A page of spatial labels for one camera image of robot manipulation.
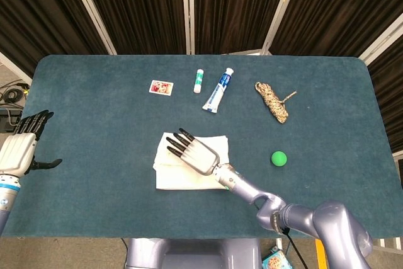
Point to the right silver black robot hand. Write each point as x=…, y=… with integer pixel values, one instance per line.
x=201, y=157

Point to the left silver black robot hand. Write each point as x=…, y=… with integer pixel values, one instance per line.
x=17, y=154

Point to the white T-shirt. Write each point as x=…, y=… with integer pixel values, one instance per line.
x=170, y=177

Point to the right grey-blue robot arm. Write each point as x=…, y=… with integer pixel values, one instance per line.
x=245, y=188

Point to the dark equipment box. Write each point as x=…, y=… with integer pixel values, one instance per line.
x=6, y=121

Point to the blue white toothpaste tube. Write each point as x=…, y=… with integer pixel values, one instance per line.
x=218, y=91

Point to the green white glue stick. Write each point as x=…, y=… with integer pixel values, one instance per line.
x=198, y=81

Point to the green foam ball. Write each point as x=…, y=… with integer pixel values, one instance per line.
x=278, y=158

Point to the red playing card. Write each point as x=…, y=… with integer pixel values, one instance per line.
x=161, y=87

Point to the grey-blue robot torso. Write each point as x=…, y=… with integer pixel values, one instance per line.
x=189, y=254

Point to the blue cookie snack box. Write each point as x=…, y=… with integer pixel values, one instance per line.
x=274, y=261

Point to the yellow floor tape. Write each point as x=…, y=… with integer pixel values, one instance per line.
x=318, y=247

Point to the white screen frame post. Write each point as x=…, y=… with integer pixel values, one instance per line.
x=92, y=10
x=14, y=69
x=382, y=40
x=281, y=10
x=188, y=10

